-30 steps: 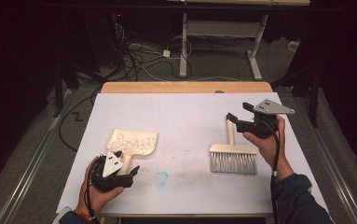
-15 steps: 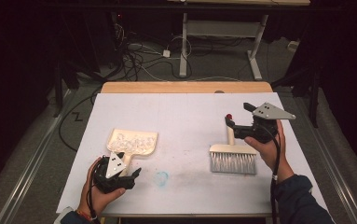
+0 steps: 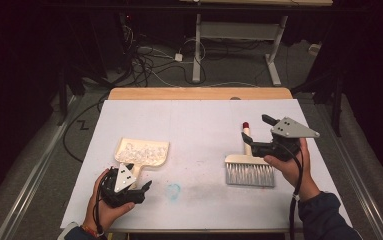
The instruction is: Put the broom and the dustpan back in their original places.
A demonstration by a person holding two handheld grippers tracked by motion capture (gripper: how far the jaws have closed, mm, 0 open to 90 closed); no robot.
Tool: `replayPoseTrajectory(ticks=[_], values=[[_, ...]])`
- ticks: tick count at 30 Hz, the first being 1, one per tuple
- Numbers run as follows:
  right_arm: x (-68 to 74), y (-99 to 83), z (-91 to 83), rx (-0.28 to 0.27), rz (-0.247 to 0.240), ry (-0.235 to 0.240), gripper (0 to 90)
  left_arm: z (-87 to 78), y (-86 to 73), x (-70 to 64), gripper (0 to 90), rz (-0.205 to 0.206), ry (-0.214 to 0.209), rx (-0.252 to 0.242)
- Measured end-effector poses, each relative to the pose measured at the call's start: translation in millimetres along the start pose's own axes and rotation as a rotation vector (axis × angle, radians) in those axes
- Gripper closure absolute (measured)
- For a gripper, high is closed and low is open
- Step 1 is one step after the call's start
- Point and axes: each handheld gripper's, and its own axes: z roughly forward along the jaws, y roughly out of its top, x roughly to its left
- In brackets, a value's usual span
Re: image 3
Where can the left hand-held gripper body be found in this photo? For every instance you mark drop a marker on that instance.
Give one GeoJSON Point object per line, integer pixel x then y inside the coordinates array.
{"type": "Point", "coordinates": [122, 196]}

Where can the white table cover sheet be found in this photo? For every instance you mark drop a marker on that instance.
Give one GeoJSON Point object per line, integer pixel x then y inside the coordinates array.
{"type": "Point", "coordinates": [205, 133]}

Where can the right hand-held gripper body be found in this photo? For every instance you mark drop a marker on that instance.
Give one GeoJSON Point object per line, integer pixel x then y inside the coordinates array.
{"type": "Point", "coordinates": [292, 128]}

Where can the person's right hand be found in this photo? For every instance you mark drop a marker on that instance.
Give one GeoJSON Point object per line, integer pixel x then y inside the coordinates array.
{"type": "Point", "coordinates": [299, 176]}

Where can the black metal stand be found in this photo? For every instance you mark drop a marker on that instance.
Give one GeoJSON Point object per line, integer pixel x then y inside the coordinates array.
{"type": "Point", "coordinates": [66, 96]}
{"type": "Point", "coordinates": [335, 100]}

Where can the person's left hand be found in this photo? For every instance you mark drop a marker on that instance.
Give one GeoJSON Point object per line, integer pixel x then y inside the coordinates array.
{"type": "Point", "coordinates": [104, 215]}

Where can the cream plastic dustpan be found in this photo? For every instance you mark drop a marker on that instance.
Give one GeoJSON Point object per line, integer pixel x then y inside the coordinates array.
{"type": "Point", "coordinates": [138, 170]}

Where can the metal floor rail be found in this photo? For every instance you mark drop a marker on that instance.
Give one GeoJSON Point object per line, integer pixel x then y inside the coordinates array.
{"type": "Point", "coordinates": [35, 173]}
{"type": "Point", "coordinates": [362, 186]}

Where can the white metal desk frame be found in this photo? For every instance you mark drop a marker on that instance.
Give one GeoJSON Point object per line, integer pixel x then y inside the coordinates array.
{"type": "Point", "coordinates": [237, 30]}

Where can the cream hand brush red cap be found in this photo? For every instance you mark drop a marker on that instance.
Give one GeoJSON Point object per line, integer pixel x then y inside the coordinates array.
{"type": "Point", "coordinates": [249, 173]}

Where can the pile of white paper scraps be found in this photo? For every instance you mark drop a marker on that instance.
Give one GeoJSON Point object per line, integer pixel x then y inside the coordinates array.
{"type": "Point", "coordinates": [142, 155]}

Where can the small white box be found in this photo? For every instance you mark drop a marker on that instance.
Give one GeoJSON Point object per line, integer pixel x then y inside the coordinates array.
{"type": "Point", "coordinates": [315, 49]}

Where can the white power adapter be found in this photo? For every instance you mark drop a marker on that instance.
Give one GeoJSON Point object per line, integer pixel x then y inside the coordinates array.
{"type": "Point", "coordinates": [178, 57]}

